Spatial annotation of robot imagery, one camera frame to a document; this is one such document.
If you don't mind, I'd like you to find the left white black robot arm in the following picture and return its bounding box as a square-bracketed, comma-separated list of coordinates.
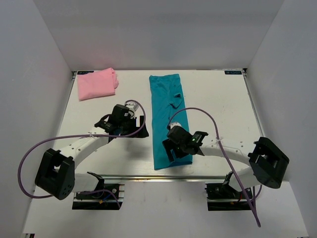
[35, 100, 149, 200]

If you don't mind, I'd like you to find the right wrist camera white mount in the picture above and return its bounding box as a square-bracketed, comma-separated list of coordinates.
[167, 122, 182, 130]

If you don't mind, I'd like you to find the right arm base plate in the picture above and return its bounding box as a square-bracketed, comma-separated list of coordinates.
[205, 183, 251, 211]

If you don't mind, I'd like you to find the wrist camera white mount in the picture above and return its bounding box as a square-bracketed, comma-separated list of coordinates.
[167, 122, 182, 130]
[126, 102, 139, 113]

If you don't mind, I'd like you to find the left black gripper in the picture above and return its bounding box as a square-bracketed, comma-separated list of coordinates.
[119, 116, 149, 138]

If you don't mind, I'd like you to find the right blue table label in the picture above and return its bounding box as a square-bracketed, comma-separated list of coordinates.
[224, 70, 242, 75]

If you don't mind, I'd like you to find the pink folded t shirt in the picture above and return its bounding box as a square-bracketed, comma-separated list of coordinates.
[77, 67, 119, 101]

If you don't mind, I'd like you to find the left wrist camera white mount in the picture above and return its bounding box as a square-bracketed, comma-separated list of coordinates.
[126, 102, 139, 113]

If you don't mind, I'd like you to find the teal t shirt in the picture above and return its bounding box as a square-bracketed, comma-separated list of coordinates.
[149, 74, 193, 170]

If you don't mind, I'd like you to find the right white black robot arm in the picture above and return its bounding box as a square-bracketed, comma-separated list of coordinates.
[162, 125, 290, 198]

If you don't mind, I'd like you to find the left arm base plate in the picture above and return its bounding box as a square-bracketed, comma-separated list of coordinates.
[72, 182, 125, 211]

